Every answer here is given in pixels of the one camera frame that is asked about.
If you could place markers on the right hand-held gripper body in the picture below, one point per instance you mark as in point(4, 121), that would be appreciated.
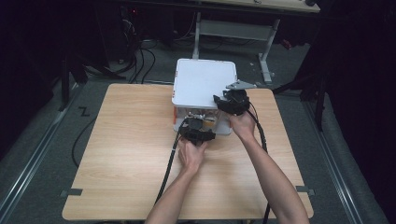
point(235, 101)

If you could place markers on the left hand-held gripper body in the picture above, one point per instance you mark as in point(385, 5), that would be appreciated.
point(195, 130)

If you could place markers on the small yellow-brown item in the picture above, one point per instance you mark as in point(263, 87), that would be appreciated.
point(211, 122)

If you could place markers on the white storage box lid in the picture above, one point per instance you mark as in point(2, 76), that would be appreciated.
point(202, 82)

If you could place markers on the clear storage box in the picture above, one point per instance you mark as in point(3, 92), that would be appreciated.
point(218, 123)

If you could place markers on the person's right hand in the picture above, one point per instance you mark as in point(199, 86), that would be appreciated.
point(242, 124)

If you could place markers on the person's left hand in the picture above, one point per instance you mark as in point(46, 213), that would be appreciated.
point(190, 155)

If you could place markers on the black metal stand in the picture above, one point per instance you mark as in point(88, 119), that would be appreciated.
point(311, 93)
point(74, 74)

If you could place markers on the small red object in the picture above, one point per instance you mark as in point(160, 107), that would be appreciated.
point(287, 44)

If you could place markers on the grey tape tab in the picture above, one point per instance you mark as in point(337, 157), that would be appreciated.
point(305, 189)
point(72, 192)

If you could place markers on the desk with grey metal frame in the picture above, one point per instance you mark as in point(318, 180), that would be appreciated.
point(236, 29)

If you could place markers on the metal floor rail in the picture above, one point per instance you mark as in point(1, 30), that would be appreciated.
point(333, 165)
point(34, 152)

